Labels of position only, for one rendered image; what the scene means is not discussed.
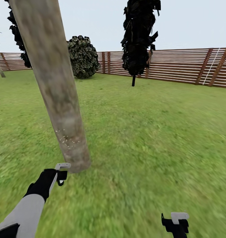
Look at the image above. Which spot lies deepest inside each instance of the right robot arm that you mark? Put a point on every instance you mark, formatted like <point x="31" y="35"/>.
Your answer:
<point x="177" y="225"/>

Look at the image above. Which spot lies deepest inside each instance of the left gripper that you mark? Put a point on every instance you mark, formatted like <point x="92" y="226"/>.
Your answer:
<point x="62" y="175"/>

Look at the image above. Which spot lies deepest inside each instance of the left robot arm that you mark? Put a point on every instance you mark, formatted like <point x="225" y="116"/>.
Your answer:
<point x="23" y="221"/>

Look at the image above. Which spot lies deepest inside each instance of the bush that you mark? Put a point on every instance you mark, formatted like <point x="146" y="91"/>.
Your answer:
<point x="83" y="56"/>

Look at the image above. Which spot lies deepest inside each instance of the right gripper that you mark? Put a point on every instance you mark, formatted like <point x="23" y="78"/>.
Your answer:
<point x="170" y="227"/>

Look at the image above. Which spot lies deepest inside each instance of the pesticide atomizer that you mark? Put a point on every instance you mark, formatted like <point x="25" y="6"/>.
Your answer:
<point x="60" y="182"/>

